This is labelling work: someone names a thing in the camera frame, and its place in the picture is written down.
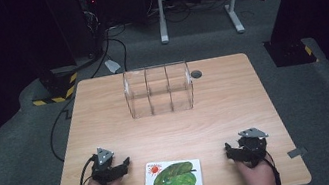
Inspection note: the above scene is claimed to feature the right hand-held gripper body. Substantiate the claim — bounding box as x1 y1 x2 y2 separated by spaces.
230 124 274 172

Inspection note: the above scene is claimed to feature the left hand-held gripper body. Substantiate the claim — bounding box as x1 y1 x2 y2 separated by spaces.
86 144 125 185

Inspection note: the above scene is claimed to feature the green leaf picture book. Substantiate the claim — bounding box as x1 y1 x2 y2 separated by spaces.
138 154 204 185

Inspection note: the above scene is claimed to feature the round table grommet hole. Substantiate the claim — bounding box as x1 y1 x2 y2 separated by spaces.
189 68 204 81

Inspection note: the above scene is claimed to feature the black yellow striped stand base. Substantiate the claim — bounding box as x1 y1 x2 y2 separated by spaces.
262 33 320 71
26 64 84 108

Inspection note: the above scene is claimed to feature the long black floor cable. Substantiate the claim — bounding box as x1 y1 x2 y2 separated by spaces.
32 24 145 165

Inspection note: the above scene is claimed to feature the person's right hand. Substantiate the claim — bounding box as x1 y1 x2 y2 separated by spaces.
234 153 277 185

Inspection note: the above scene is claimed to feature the clear acrylic divider rack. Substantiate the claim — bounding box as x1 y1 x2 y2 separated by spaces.
119 59 198 121

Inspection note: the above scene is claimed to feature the dark equipment rack with wires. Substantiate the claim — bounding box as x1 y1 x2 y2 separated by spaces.
74 0 115 61

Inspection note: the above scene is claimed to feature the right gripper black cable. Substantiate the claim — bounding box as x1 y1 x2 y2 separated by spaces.
262 150 283 185

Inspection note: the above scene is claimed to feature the grey tape strip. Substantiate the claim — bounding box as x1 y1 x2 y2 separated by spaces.
286 146 309 160

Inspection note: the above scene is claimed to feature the grey tape patch on carpet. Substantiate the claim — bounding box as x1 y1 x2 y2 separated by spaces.
103 57 123 76

